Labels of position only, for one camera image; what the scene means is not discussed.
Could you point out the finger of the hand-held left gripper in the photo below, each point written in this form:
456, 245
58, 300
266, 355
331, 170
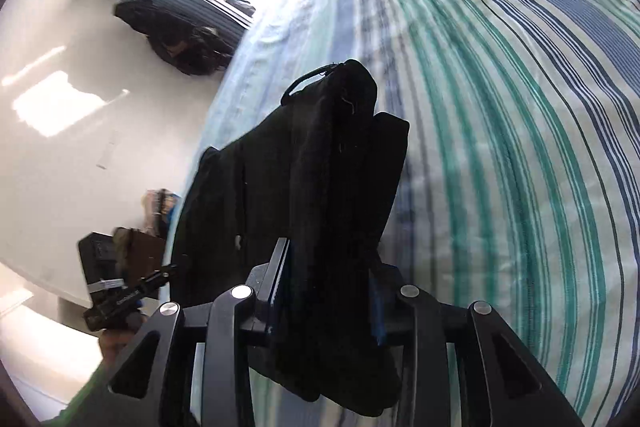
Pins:
159, 277

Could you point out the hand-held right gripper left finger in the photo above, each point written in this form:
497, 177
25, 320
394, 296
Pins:
277, 277

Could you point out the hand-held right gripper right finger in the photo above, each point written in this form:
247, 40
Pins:
380, 317

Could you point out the black pants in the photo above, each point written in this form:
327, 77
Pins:
310, 167

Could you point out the person's left forearm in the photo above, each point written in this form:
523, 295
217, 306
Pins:
75, 402

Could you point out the person's left hand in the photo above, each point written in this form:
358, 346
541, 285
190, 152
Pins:
114, 343

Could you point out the brown box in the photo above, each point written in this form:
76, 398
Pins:
147, 252

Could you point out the pink and blue plastic bags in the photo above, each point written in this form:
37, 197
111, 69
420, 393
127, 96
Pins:
160, 212

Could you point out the dark clothes on floor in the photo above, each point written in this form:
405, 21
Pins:
180, 47

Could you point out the striped bed sheet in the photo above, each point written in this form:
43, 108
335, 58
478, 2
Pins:
500, 107

